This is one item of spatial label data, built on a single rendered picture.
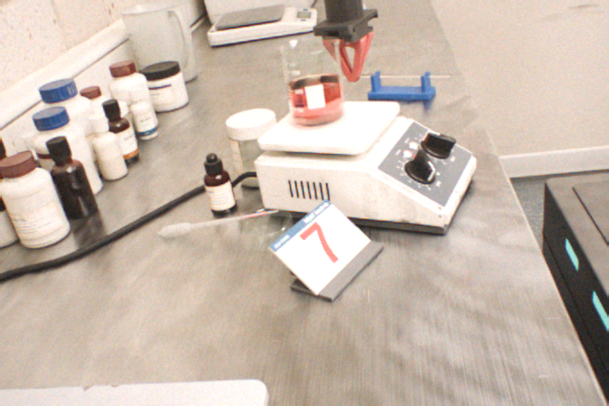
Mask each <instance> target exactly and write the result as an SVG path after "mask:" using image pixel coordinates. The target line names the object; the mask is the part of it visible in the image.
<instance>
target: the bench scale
mask: <svg viewBox="0 0 609 406"><path fill-rule="evenodd" d="M316 18H317V11H316V10H315V9H313V8H303V7H285V6H284V4H280V5H269V6H263V7H257V8H250V9H245V10H239V11H233V12H227V13H226V14H223V15H222V16H221V18H220V19H218V20H217V22H216V23H215V24H214V25H213V27H212V28H211V29H210V31H209V32H208V40H209V43H210V44H211V45H220V44H232V43H238V42H244V41H250V40H256V39H263V38H269V37H276V36H281V35H288V34H300V33H306V32H311V31H313V27H314V26H315V25H316Z"/></svg>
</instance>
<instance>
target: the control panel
mask: <svg viewBox="0 0 609 406"><path fill-rule="evenodd" d="M427 131H429V130H428V129H426V128H425V127H423V126H421V125H420V124H418V123H417V122H415V121H414V122H413V123H412V124H411V126H410V127H409V128H408V129H407V130H406V131H405V132H404V133H403V134H402V135H401V136H400V138H399V140H398V141H397V142H396V144H395V145H394V146H393V148H392V149H391V150H390V152H389V153H388V154H387V156H386V157H385V158H384V159H383V161H382V162H381V164H380V165H379V166H378V169H379V170H380V171H381V172H383V173H385V174H386V175H388V176H390V177H391V178H393V179H396V180H397V181H399V182H400V183H402V184H403V185H406V186H408V187H409V188H411V189H414V190H415V191H417V192H419V193H421V195H423V196H425V197H427V199H429V200H431V201H432V202H435V203H437V204H439V205H440V206H442V207H446V205H447V203H448V201H449V199H450V195H451V194H452V192H453V190H454V188H455V187H456V185H457V183H458V181H459V179H460V177H461V175H462V173H463V171H464V169H465V168H466V165H468V163H469V161H470V159H471V157H472V153H470V152H468V151H466V150H464V149H462V148H460V147H459V146H457V145H455V146H454V147H453V149H452V151H451V152H450V155H449V157H448V158H446V159H438V158H434V157H432V156H431V155H429V154H428V153H427V152H426V153H427V155H428V156H429V158H430V160H431V162H432V163H433V165H434V167H436V170H437V171H436V173H434V174H436V180H434V181H433V182H432V183H431V184H421V183H419V182H417V181H415V180H413V179H412V178H411V177H409V176H408V174H407V173H406V171H404V165H406V163H407V162H408V161H409V160H413V159H414V157H415V155H416V153H417V152H418V150H423V148H422V146H421V142H422V140H423V138H424V136H425V134H426V132H427ZM412 143H415V144H416V145H417V146H418V148H417V149H414V148H413V147H412V146H411V144H412ZM404 151H409V152H410V153H411V157H409V156H407V155H404V153H403V152H404Z"/></svg>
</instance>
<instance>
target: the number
mask: <svg viewBox="0 0 609 406"><path fill-rule="evenodd" d="M363 239H364V237H363V236H362V235H361V234H360V233H359V232H358V231H357V230H356V229H355V228H354V226H353V225H352V224H351V223H350V222H349V221H348V220H345V219H344V218H343V217H342V216H341V215H340V214H339V213H338V212H337V211H336V210H335V209H334V208H333V207H332V206H330V207H329V208H328V209H327V210H326V211H324V212H323V213H322V214H321V215H320V216H318V217H316V218H315V219H314V220H313V221H311V222H310V223H309V224H308V225H307V226H306V227H304V229H303V230H302V231H301V232H299V233H298V234H297V235H296V236H295V237H293V238H292V239H291V240H289V241H288V242H287V243H285V244H284V245H283V246H282V247H281V248H279V249H278V250H277V251H278V252H279V253H280V254H281V256H282V257H283V258H284V259H285V260H286V261H287V262H288V263H289V264H291V265H292V266H293V267H294V268H295V269H297V270H298V271H299V272H300V273H301V274H302V275H303V276H304V277H305V278H306V279H307V280H308V281H309V282H310V284H311V285H312V286H313V287H315V286H316V285H317V284H319V282H320V281H321V280H322V279H323V278H324V277H325V276H326V275H327V274H328V273H329V272H330V271H331V270H332V269H333V268H334V267H335V266H336V265H337V264H338V263H339V262H340V261H341V260H342V259H343V258H344V257H345V256H347V254H348V253H349V252H350V251H351V250H353V249H354V248H355V247H356V246H357V245H358V244H359V243H360V242H361V241H362V240H363Z"/></svg>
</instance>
